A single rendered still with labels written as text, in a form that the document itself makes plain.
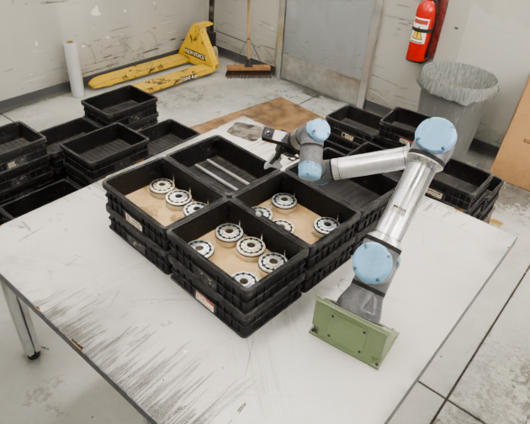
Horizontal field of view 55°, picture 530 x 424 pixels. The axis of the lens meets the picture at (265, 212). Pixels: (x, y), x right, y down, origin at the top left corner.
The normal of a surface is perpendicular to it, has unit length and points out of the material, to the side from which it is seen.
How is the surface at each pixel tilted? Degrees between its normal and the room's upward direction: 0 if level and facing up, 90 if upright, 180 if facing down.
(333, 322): 90
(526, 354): 0
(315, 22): 90
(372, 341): 90
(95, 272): 0
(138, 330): 0
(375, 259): 54
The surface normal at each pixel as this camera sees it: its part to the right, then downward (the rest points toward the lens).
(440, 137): -0.23, -0.31
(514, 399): 0.06, -0.80
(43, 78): 0.76, 0.42
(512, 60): -0.64, 0.43
